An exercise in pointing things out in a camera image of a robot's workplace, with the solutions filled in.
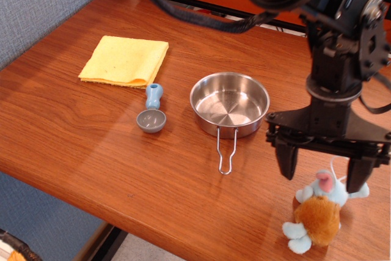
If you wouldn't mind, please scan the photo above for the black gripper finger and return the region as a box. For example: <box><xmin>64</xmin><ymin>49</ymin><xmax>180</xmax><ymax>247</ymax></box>
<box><xmin>346</xmin><ymin>157</ymin><xmax>375</xmax><ymax>193</ymax></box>
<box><xmin>276</xmin><ymin>144</ymin><xmax>298</xmax><ymax>180</ymax></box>

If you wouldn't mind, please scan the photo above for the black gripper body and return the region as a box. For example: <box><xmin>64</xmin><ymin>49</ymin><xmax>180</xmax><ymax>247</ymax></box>
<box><xmin>266</xmin><ymin>98</ymin><xmax>390</xmax><ymax>167</ymax></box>

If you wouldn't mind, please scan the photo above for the blue and orange plush doll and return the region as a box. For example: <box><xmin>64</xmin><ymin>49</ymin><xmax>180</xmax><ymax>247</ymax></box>
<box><xmin>282</xmin><ymin>156</ymin><xmax>370</xmax><ymax>255</ymax></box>

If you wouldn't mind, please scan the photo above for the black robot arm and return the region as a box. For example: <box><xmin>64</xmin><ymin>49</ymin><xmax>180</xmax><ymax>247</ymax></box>
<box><xmin>251</xmin><ymin>0</ymin><xmax>390</xmax><ymax>193</ymax></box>

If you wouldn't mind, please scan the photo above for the yellow folded cloth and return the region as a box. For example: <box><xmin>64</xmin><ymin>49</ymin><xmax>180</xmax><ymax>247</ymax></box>
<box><xmin>78</xmin><ymin>35</ymin><xmax>169</xmax><ymax>89</ymax></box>

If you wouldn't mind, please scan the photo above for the blue and grey measuring scoop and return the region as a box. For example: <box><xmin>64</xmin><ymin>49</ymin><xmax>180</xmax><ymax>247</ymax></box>
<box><xmin>136</xmin><ymin>83</ymin><xmax>167</xmax><ymax>133</ymax></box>

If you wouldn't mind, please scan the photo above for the black basket with orange item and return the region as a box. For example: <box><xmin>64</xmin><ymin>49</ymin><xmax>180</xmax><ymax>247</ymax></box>
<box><xmin>1</xmin><ymin>229</ymin><xmax>42</xmax><ymax>261</ymax></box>

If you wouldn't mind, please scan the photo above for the steel pan with wire handle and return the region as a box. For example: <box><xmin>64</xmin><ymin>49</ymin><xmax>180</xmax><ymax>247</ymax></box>
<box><xmin>189</xmin><ymin>72</ymin><xmax>270</xmax><ymax>175</ymax></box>

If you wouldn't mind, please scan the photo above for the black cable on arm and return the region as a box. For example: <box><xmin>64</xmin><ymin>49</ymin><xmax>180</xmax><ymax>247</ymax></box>
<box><xmin>125</xmin><ymin>0</ymin><xmax>279</xmax><ymax>34</ymax></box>

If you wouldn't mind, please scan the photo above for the black table leg frame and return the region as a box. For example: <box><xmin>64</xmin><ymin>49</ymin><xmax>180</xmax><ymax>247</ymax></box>
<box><xmin>73</xmin><ymin>222</ymin><xmax>128</xmax><ymax>260</ymax></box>

